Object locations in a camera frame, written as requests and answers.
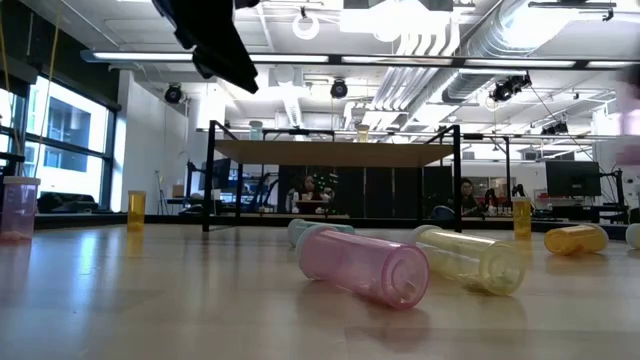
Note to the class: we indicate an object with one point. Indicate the black partition panels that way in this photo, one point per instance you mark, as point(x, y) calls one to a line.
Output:
point(390, 190)

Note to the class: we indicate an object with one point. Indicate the black ceiling spotlight cluster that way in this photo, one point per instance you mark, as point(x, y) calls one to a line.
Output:
point(555, 127)
point(507, 89)

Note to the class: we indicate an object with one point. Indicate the black computer monitor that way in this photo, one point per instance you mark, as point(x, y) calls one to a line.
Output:
point(572, 177)

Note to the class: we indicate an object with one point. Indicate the black aluminium rig frame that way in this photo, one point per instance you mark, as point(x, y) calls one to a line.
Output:
point(165, 219)

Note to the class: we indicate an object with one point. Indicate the black sofa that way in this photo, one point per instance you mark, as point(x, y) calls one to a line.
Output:
point(67, 202)

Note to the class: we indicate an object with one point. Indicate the black beam with light strips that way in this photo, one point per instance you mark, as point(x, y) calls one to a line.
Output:
point(335, 59)

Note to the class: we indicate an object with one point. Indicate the pink medicine bottle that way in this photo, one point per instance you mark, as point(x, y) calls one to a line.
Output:
point(360, 267)
point(19, 210)
point(629, 115)

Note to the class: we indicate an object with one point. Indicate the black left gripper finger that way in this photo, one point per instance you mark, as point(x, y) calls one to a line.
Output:
point(220, 55)

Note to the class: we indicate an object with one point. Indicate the silver ventilation duct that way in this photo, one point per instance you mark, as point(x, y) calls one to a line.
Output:
point(500, 30)

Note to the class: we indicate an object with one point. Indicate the orange medicine bottle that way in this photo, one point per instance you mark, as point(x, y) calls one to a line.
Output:
point(521, 220)
point(575, 240)
point(136, 212)

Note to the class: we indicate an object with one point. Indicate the large window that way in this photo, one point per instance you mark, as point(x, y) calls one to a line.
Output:
point(65, 150)

